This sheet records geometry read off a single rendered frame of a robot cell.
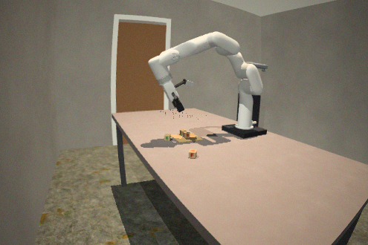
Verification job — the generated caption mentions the tan flat mat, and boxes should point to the tan flat mat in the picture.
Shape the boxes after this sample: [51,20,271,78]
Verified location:
[171,133,203,143]

